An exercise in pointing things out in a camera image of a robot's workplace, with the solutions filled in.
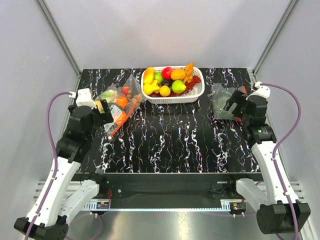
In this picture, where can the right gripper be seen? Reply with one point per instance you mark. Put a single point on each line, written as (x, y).
(237, 98)

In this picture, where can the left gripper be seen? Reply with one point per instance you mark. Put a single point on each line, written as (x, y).
(105, 117)

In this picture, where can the red fake fruit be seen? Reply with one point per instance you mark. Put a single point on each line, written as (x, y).
(126, 90)

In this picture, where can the brown fake longan bunch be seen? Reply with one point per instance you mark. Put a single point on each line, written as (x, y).
(135, 97)

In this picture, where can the blue zip clear bag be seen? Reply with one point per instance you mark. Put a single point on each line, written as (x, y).
(133, 90)

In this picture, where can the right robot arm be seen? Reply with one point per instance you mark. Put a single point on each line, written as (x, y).
(278, 208)

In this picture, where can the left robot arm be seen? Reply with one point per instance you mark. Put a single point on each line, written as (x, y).
(52, 213)

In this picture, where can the orange zip bag of fruit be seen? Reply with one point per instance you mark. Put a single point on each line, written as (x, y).
(121, 107)

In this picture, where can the fake broccoli head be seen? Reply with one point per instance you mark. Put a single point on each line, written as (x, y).
(219, 101)

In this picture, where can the red zip bag with broccoli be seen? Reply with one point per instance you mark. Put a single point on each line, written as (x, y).
(217, 88)

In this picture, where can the yellow fake bell pepper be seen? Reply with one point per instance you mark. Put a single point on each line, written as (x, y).
(153, 87)

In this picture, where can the yellow fake mango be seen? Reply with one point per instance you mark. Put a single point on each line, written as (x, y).
(148, 76)

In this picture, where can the yellow fake lemon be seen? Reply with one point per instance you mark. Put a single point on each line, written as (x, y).
(164, 91)

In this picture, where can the red fake chili peppers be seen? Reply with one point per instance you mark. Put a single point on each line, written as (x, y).
(189, 86)

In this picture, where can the green fake apple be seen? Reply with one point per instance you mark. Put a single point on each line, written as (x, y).
(158, 76)

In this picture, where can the orange fake carrot bunch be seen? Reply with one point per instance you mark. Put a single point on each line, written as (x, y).
(188, 73)

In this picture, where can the red fake apple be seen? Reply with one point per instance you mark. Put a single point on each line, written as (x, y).
(166, 73)

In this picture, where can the green fake pear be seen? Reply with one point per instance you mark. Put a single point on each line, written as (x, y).
(178, 86)

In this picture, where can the orange fake fruit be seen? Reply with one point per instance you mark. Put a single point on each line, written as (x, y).
(178, 74)

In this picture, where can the white plastic basket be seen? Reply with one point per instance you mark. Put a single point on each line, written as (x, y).
(191, 97)

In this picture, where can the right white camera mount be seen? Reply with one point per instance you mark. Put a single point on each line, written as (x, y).
(260, 90)

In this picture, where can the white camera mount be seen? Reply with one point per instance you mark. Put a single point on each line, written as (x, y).
(260, 90)
(83, 97)

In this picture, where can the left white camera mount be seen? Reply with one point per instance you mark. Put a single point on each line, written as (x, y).
(83, 97)

